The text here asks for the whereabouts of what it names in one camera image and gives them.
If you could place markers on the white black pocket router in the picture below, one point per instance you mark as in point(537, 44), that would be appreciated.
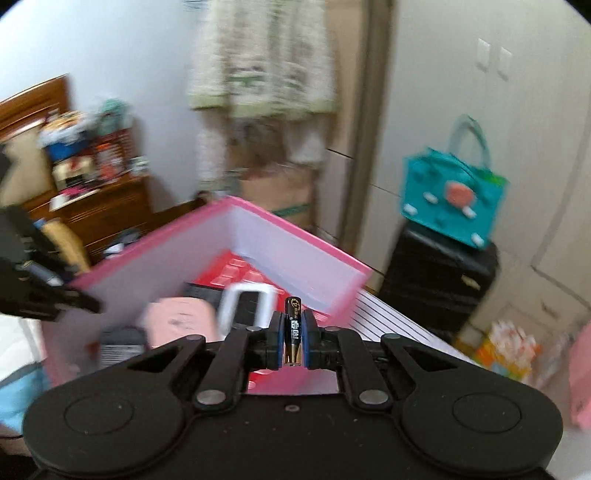
point(249, 307)

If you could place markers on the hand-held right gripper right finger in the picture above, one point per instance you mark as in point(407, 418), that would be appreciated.
point(308, 341)

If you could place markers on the colourful snack packet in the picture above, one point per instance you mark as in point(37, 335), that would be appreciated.
point(508, 350)

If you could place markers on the striped white cloth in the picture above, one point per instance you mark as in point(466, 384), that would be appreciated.
point(401, 327)

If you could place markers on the black suitcase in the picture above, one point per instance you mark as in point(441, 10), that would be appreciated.
point(438, 286)

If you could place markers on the white green quilted cloth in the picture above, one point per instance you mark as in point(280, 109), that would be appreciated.
point(263, 55)

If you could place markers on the pink case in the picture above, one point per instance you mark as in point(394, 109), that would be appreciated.
point(182, 321)

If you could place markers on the black gold cylindrical battery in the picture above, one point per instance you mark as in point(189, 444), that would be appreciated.
point(292, 334)

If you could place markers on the pink bag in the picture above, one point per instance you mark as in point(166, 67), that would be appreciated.
point(581, 378)

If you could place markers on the white wardrobe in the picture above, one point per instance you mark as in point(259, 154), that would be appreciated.
point(531, 161)

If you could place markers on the wooden cabinet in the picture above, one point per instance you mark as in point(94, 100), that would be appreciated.
point(106, 207)

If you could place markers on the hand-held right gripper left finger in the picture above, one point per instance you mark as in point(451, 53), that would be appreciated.
point(275, 341)

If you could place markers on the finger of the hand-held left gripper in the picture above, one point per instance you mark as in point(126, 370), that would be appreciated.
point(76, 300)

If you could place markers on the pink storage box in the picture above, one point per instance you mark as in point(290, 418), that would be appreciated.
point(277, 244)

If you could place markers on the light blue cloth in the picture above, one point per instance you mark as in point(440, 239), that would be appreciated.
point(23, 397)

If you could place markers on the dark bottle cap item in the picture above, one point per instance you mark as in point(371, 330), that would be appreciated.
point(122, 348)

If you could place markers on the teal felt bag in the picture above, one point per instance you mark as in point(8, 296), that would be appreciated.
point(450, 198)

